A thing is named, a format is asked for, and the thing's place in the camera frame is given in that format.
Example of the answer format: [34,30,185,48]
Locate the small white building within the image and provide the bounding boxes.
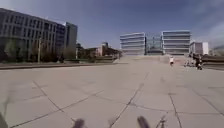
[189,41,210,56]

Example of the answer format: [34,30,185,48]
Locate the white banded twin-block building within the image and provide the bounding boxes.
[119,30,192,56]

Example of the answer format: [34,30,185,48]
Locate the grey concrete slab plaza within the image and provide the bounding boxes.
[0,60,224,128]

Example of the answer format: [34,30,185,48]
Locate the low concrete wall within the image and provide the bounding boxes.
[0,59,116,71]

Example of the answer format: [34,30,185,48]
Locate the row of trees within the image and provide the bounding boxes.
[3,38,77,64]

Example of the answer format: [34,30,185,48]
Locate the person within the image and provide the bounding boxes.
[169,56,175,67]

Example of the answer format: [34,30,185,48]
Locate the large grey glass building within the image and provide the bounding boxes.
[0,7,79,63]

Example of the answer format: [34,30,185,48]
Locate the pole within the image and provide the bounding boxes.
[37,37,42,65]

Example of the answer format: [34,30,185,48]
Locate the wide concrete stairs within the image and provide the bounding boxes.
[114,54,193,66]

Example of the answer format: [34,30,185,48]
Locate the robot's own part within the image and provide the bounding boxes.
[72,118,86,128]
[137,115,151,128]

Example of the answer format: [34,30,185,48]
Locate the low red brick building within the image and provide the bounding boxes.
[77,42,123,60]

